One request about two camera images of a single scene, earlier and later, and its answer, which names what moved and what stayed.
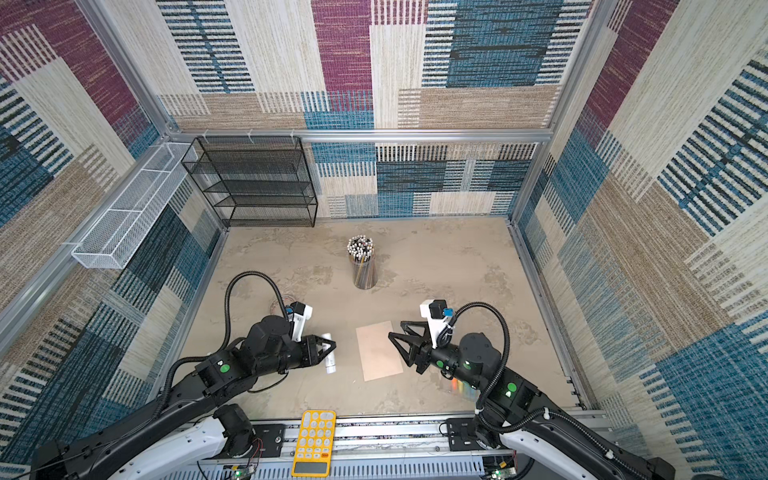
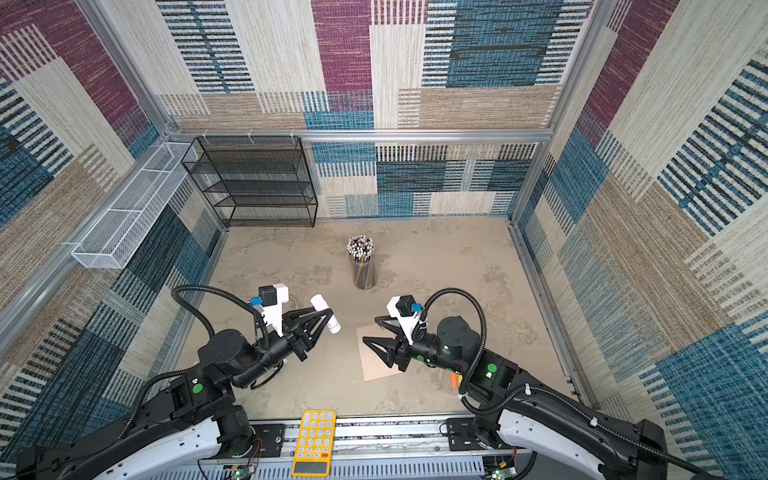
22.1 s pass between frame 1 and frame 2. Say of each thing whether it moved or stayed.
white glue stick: moved
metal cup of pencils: stayed
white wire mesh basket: stayed
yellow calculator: stayed
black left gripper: moved
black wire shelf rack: stayed
